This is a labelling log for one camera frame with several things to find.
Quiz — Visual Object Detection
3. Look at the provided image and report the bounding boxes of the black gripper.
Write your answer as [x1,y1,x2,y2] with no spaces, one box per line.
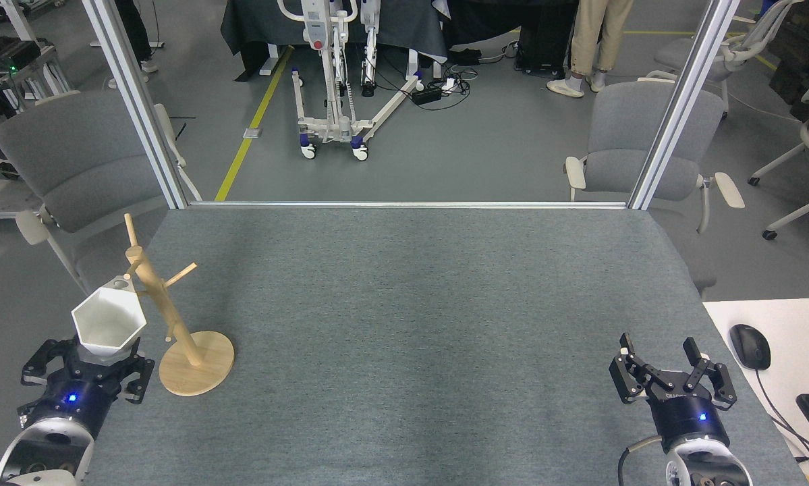
[17,339,155,439]
[609,333,738,452]

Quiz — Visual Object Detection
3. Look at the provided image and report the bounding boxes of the white hexagonal cup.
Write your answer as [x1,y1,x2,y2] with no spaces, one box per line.
[72,275,148,357]

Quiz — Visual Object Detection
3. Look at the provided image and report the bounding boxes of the wooden cup rack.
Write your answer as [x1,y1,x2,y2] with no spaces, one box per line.
[122,213,236,396]

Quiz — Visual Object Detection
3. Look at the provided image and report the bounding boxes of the black computer mouse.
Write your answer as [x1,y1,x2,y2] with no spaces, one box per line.
[729,323,772,371]

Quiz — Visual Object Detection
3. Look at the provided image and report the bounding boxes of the grey chair with beige armrests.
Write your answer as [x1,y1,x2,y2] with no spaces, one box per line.
[0,90,202,321]
[565,78,746,298]

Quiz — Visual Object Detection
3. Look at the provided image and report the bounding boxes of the metal equipment cart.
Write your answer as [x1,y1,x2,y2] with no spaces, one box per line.
[0,37,74,183]

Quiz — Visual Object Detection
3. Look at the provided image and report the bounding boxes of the dark stacked crates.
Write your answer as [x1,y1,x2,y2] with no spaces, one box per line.
[769,0,809,124]

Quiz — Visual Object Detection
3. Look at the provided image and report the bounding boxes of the black case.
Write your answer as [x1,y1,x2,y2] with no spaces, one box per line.
[515,20,575,76]

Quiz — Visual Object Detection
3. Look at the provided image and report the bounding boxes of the white stand on wheels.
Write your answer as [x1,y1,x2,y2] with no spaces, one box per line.
[276,0,426,161]

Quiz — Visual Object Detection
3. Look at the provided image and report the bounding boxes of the dark grey table cloth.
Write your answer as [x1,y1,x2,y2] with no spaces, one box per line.
[220,0,449,82]

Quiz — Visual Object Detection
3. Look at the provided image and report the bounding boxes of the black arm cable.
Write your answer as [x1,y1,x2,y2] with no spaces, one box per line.
[618,435,663,486]

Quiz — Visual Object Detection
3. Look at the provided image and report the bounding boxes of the black mouse cable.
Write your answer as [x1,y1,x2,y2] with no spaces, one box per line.
[755,368,809,473]

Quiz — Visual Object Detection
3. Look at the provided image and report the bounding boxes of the silver aluminium post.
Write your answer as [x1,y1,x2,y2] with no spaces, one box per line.
[627,0,742,211]
[80,0,190,210]

